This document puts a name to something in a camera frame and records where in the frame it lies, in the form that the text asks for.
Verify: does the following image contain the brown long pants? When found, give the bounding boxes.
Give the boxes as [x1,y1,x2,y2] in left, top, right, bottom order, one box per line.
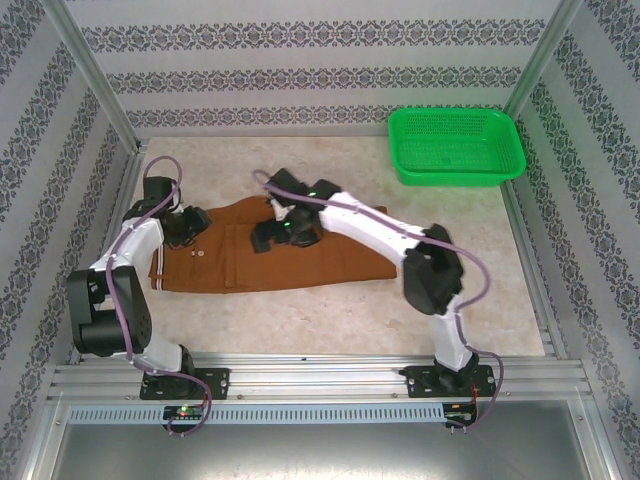
[148,195,400,296]

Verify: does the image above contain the left circuit board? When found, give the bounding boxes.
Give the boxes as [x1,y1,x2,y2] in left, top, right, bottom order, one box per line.
[163,405,204,420]

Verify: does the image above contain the circuit board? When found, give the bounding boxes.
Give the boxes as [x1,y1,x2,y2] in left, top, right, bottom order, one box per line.
[163,405,204,420]
[443,402,477,422]

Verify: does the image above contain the green plastic basket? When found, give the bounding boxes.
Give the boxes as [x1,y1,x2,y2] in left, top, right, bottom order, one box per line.
[387,107,528,189]

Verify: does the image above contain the grey metal sheet panel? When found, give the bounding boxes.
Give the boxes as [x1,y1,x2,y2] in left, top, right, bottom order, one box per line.
[22,399,619,480]

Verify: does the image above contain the right circuit board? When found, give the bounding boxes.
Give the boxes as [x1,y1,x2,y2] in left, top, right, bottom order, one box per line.
[443,402,477,422]

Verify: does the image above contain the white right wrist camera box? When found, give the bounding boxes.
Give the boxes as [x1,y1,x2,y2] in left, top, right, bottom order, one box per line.
[268,196,297,221]

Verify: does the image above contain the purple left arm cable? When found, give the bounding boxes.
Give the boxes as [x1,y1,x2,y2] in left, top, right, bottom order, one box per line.
[104,155,214,439]

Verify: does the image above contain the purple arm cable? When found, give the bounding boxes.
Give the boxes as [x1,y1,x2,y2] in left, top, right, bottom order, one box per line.
[104,155,214,439]
[252,168,504,436]

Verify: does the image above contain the aluminium mounting rail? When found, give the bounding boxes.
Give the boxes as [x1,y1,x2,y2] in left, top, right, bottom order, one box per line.
[47,352,594,401]

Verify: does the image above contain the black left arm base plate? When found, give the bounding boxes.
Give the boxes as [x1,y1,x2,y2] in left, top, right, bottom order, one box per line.
[139,367,231,401]

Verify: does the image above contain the aluminium frame post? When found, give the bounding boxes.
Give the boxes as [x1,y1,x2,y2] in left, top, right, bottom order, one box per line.
[502,0,585,121]
[49,0,147,151]

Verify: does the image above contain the slotted grey cable duct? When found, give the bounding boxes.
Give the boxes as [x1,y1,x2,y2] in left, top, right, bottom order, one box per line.
[67,403,446,424]

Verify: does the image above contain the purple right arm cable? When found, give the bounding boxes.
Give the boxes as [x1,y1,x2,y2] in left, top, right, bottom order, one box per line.
[252,168,504,436]

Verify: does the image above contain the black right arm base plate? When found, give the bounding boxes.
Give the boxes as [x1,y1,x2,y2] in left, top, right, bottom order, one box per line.
[405,364,499,399]

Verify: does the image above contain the aluminium side rail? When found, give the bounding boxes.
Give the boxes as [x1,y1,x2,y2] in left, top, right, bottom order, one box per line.
[499,179,570,359]

